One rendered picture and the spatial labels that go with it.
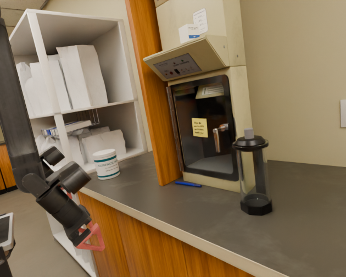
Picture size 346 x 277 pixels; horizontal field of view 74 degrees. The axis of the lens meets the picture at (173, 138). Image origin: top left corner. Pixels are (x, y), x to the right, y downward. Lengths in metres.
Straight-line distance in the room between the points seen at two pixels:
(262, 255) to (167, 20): 0.88
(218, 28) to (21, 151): 0.69
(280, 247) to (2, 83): 0.74
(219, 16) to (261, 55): 0.45
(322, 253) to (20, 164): 0.71
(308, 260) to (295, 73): 0.81
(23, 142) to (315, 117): 1.10
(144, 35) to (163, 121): 0.38
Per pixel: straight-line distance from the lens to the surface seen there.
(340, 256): 0.69
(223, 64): 0.82
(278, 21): 1.26
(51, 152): 1.06
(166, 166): 1.11
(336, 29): 1.18
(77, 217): 0.67
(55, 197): 0.64
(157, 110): 1.06
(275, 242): 0.70
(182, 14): 0.99
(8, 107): 0.61
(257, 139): 0.73
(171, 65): 0.93
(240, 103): 0.88
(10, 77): 0.61
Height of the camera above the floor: 1.35
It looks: 11 degrees down
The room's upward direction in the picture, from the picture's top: 10 degrees counter-clockwise
